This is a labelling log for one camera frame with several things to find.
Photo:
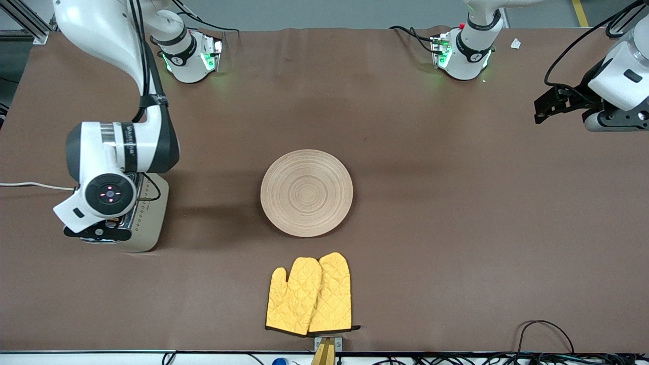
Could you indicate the round wooden plate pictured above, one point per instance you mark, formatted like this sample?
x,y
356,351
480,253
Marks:
x,y
307,192

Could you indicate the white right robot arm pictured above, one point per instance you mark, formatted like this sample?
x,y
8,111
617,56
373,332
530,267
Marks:
x,y
101,30

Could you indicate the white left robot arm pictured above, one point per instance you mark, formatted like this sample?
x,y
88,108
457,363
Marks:
x,y
469,50

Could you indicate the beige chrome two-slot toaster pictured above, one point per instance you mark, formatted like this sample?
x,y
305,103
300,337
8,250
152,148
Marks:
x,y
152,218

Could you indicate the white paper scrap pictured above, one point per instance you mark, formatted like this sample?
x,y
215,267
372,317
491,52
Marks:
x,y
515,43

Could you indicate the brown table cover mat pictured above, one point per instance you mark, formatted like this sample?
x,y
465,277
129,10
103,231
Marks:
x,y
405,101

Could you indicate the yellow quilted oven mitt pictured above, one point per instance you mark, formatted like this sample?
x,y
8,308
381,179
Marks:
x,y
334,294
294,299

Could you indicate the small blue object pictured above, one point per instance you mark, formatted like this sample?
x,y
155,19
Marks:
x,y
279,362

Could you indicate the aluminium frame beam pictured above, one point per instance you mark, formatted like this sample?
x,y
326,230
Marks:
x,y
25,20

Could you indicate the grey metal bracket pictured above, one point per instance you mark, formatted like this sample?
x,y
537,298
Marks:
x,y
337,343

